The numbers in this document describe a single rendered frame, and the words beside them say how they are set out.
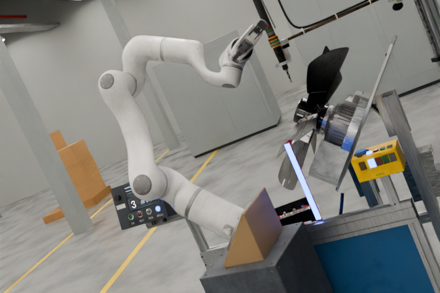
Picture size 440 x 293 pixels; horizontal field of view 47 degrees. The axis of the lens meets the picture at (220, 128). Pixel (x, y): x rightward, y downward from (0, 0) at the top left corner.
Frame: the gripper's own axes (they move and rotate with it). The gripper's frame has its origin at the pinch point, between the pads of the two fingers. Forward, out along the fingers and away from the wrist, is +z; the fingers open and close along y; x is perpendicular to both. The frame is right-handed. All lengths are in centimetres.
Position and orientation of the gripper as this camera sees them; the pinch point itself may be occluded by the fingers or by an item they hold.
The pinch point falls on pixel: (255, 33)
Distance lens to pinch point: 159.9
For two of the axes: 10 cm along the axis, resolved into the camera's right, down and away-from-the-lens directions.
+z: 2.4, -1.6, -9.6
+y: 6.0, -7.6, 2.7
